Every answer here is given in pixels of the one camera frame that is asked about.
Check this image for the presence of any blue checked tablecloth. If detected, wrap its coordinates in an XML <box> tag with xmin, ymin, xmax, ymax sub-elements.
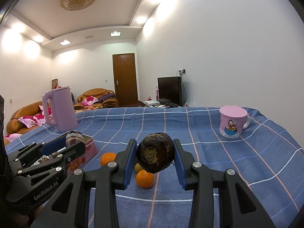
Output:
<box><xmin>5</xmin><ymin>106</ymin><xmax>304</xmax><ymax>228</ymax></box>

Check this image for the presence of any brown wooden door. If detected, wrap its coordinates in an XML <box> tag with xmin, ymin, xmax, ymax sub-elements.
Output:
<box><xmin>112</xmin><ymin>53</ymin><xmax>139</xmax><ymax>107</ymax></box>

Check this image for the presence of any pink metal tin box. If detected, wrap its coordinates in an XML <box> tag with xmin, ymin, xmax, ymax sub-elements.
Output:
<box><xmin>38</xmin><ymin>135</ymin><xmax>98</xmax><ymax>175</ymax></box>

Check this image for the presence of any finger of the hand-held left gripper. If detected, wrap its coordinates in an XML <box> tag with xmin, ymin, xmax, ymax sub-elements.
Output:
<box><xmin>17</xmin><ymin>143</ymin><xmax>86</xmax><ymax>177</ymax></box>
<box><xmin>8</xmin><ymin>136</ymin><xmax>68</xmax><ymax>169</ymax></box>

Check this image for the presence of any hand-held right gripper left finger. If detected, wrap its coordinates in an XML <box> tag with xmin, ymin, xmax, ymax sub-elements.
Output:
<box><xmin>31</xmin><ymin>138</ymin><xmax>138</xmax><ymax>228</ymax></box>

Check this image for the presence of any black power cable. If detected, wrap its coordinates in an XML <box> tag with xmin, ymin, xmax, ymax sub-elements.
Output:
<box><xmin>182</xmin><ymin>75</ymin><xmax>188</xmax><ymax>107</ymax></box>

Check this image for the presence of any large orange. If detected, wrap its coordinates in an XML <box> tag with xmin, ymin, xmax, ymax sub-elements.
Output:
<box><xmin>100</xmin><ymin>152</ymin><xmax>117</xmax><ymax>167</ymax></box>

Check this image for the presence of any pink cartoon cup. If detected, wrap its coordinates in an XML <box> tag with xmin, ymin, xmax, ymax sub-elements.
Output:
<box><xmin>219</xmin><ymin>106</ymin><xmax>251</xmax><ymax>138</ymax></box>

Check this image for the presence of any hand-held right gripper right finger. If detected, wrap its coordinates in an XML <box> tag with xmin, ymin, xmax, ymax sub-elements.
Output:
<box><xmin>172</xmin><ymin>138</ymin><xmax>276</xmax><ymax>228</ymax></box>

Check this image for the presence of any black television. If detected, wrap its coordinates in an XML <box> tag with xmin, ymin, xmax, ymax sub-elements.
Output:
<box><xmin>157</xmin><ymin>76</ymin><xmax>183</xmax><ymax>107</ymax></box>

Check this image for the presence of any dark brown water chestnut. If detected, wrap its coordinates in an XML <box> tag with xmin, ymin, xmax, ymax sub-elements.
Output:
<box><xmin>66</xmin><ymin>131</ymin><xmax>85</xmax><ymax>148</ymax></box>
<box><xmin>136</xmin><ymin>132</ymin><xmax>175</xmax><ymax>174</ymax></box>

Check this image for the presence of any long pink floral pillow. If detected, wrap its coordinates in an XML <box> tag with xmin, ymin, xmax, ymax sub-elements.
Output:
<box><xmin>18</xmin><ymin>114</ymin><xmax>46</xmax><ymax>126</ymax></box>

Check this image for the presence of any brown leather armchair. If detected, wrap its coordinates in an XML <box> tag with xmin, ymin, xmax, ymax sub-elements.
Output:
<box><xmin>74</xmin><ymin>88</ymin><xmax>119</xmax><ymax>110</ymax></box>

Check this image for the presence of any purple electric kettle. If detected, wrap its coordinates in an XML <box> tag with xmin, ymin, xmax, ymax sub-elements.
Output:
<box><xmin>42</xmin><ymin>85</ymin><xmax>78</xmax><ymax>133</ymax></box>

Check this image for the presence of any small orange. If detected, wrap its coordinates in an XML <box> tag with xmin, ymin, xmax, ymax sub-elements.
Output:
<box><xmin>135</xmin><ymin>169</ymin><xmax>155</xmax><ymax>189</ymax></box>

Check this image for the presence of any small pink floral pillow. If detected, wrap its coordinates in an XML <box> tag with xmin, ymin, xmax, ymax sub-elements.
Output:
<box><xmin>82</xmin><ymin>96</ymin><xmax>98</xmax><ymax>105</ymax></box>

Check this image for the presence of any long brown leather sofa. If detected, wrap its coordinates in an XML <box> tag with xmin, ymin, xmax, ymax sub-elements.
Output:
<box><xmin>6</xmin><ymin>101</ymin><xmax>51</xmax><ymax>135</ymax></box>

